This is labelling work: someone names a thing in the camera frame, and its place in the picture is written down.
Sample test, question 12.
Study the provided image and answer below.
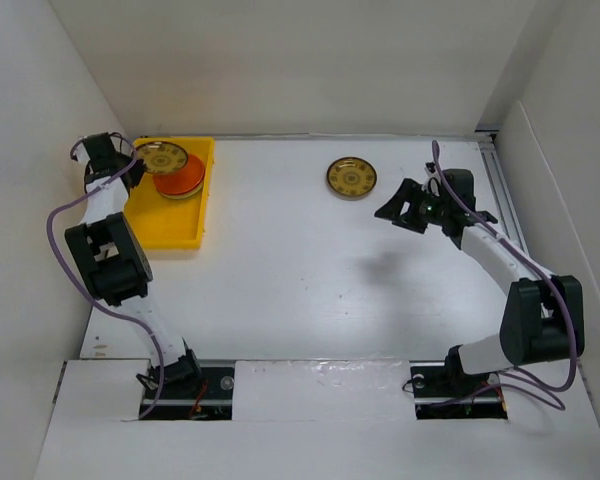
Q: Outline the aluminium rail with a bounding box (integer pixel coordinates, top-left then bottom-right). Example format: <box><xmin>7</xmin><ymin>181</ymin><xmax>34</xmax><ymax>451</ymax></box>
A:
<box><xmin>475</xmin><ymin>130</ymin><xmax>527</xmax><ymax>251</ymax></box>

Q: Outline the black plate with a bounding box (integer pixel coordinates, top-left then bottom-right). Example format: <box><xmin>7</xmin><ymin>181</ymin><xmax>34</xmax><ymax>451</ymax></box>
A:
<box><xmin>159</xmin><ymin>189</ymin><xmax>200</xmax><ymax>195</ymax></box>

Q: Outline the yellow plastic bin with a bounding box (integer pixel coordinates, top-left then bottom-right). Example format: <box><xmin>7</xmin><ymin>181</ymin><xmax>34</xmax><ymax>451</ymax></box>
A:
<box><xmin>124</xmin><ymin>137</ymin><xmax>215</xmax><ymax>250</ymax></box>

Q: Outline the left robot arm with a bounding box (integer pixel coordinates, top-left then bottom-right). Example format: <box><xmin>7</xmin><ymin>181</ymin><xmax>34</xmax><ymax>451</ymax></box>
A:
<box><xmin>64</xmin><ymin>132</ymin><xmax>204</xmax><ymax>397</ymax></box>

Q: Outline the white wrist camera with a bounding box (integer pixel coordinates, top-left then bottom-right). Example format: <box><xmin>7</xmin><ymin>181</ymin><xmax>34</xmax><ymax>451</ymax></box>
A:
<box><xmin>70</xmin><ymin>137</ymin><xmax>91</xmax><ymax>165</ymax></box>
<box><xmin>422</xmin><ymin>162</ymin><xmax>441</xmax><ymax>196</ymax></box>

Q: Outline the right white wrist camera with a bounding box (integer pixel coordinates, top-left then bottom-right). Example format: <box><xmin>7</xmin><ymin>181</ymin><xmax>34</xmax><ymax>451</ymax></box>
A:
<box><xmin>422</xmin><ymin>162</ymin><xmax>441</xmax><ymax>196</ymax></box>

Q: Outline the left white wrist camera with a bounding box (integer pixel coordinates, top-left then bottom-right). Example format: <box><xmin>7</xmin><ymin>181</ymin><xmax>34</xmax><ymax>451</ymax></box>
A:
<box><xmin>70</xmin><ymin>137</ymin><xmax>91</xmax><ymax>165</ymax></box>

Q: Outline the orange plate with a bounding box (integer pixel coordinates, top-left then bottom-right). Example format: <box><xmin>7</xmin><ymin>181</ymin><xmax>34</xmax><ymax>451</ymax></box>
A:
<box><xmin>153</xmin><ymin>155</ymin><xmax>206</xmax><ymax>194</ymax></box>

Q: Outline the cream floral plate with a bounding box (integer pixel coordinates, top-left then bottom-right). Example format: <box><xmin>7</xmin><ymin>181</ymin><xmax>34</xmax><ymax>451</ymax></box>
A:
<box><xmin>161</xmin><ymin>193</ymin><xmax>197</xmax><ymax>201</ymax></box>

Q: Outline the yellow patterned plate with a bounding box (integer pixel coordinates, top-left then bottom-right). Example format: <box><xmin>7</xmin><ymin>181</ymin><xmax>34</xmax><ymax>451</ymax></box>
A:
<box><xmin>136</xmin><ymin>141</ymin><xmax>188</xmax><ymax>175</ymax></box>
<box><xmin>325</xmin><ymin>156</ymin><xmax>378</xmax><ymax>200</ymax></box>

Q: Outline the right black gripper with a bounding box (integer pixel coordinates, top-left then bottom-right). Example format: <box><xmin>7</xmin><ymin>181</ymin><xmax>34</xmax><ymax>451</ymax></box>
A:
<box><xmin>374</xmin><ymin>177</ymin><xmax>450</xmax><ymax>234</ymax></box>

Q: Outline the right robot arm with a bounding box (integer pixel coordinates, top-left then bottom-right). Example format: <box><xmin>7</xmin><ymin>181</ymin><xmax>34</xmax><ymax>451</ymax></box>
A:
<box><xmin>374</xmin><ymin>169</ymin><xmax>585</xmax><ymax>401</ymax></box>

